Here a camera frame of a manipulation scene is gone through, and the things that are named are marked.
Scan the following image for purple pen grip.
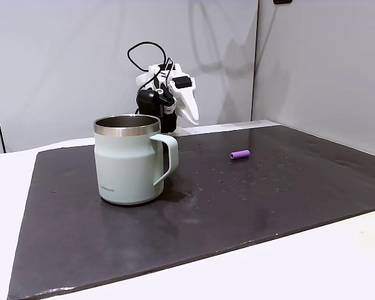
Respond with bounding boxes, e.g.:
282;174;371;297
230;149;251;161

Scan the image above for pale green steel mug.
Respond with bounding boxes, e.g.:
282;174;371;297
93;114;179;206

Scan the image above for dark grey table mat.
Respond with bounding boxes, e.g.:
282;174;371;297
6;124;375;300

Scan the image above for black camera box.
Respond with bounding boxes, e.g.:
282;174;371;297
136;88;159;114

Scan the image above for black cable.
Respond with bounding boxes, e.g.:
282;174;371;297
127;41;176;92

